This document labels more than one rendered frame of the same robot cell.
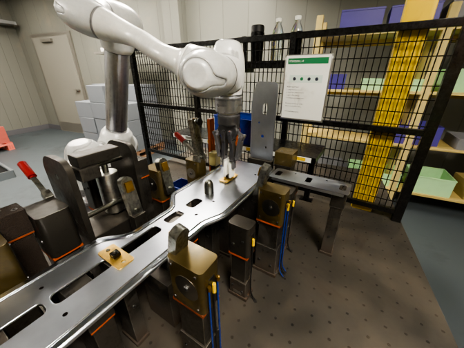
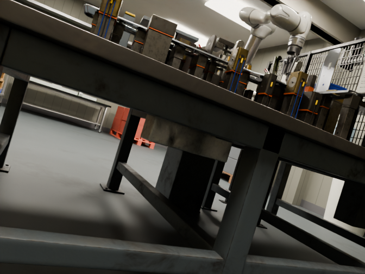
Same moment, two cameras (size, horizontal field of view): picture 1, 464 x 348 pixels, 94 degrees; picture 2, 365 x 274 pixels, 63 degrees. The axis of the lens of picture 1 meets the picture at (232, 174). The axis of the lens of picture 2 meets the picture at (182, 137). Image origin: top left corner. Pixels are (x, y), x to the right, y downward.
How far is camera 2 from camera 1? 1.47 m
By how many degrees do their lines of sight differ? 46
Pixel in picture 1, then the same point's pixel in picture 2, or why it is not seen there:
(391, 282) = not seen: outside the picture
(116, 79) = (249, 48)
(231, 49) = (302, 14)
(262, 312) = not seen: hidden behind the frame
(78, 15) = (246, 12)
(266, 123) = (327, 75)
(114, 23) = (259, 13)
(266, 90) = (333, 54)
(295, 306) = not seen: hidden behind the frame
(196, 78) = (275, 11)
